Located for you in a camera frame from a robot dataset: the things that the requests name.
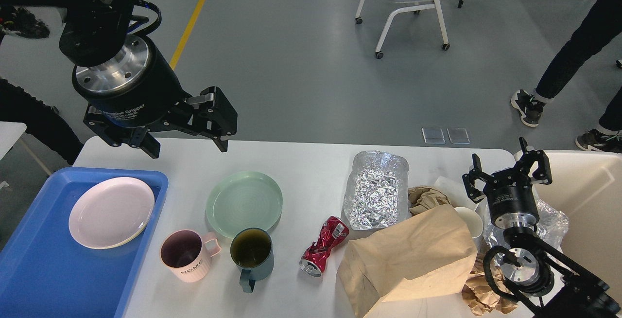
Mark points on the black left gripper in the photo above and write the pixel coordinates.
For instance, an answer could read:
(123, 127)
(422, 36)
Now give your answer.
(138, 87)

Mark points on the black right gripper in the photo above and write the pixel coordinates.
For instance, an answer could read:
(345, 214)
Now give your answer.
(510, 197)

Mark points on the green plate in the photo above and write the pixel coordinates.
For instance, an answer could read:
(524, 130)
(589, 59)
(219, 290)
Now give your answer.
(244, 200)

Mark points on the pink HOME mug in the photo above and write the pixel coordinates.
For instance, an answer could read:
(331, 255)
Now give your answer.
(188, 254)

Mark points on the dark teal mug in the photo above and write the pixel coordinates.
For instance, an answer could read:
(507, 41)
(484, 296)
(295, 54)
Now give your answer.
(252, 251)

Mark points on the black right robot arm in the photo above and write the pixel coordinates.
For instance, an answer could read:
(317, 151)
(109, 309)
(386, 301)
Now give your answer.
(529, 270)

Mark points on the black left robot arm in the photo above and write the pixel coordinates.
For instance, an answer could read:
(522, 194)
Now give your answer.
(94, 30)

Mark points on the white paper cup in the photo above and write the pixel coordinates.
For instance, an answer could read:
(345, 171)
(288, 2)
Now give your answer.
(473, 221)

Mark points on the beige plastic bin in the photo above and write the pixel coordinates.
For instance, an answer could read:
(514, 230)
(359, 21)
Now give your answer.
(587, 187)

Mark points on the crumpled brown paper upper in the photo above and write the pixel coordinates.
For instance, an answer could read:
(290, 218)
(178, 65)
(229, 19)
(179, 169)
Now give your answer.
(423, 198)

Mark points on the crumpled brown paper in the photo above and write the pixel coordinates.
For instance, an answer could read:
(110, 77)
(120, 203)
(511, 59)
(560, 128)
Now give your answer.
(423, 198)
(478, 295)

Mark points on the pink plate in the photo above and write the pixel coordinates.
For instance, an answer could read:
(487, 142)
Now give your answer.
(111, 213)

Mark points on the brown paper bag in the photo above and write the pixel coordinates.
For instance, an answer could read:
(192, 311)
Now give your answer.
(430, 254)

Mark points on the crumpled brown paper lower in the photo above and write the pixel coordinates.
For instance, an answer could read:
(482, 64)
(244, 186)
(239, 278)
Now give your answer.
(478, 295)

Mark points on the dark seated figure left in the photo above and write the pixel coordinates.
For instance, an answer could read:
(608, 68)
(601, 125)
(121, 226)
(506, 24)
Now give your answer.
(17, 105)

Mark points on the aluminium foil tray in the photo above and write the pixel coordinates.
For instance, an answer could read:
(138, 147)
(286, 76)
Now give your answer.
(376, 191)

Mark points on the crushed red soda can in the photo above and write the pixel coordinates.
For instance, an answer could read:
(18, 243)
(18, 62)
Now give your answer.
(332, 233)

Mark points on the blue plastic tray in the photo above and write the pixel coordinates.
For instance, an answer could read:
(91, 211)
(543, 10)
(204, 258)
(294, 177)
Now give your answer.
(45, 273)

